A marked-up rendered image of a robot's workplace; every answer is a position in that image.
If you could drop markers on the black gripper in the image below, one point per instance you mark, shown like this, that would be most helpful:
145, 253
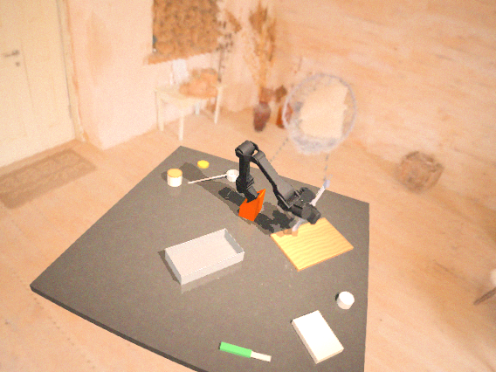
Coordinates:
314, 216

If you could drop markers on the white flat rectangular block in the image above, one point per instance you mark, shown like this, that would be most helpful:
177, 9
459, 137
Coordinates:
317, 336

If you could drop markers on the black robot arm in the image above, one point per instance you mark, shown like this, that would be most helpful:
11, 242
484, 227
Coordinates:
281, 189

